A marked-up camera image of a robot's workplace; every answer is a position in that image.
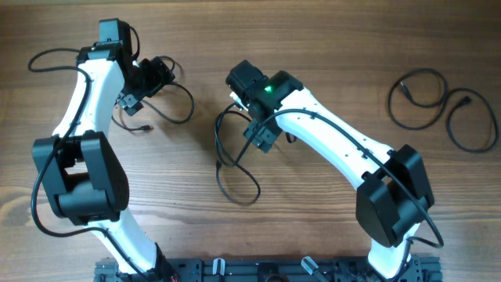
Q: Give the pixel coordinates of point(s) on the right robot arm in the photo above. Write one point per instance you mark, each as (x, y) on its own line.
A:
(393, 192)

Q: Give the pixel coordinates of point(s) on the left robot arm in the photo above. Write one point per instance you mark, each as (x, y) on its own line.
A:
(77, 167)

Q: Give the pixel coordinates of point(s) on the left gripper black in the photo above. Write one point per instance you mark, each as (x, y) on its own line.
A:
(127, 100)

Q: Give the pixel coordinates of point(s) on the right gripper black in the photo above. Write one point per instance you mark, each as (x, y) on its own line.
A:
(265, 137)

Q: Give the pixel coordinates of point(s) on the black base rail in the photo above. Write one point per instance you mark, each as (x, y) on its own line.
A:
(418, 269)

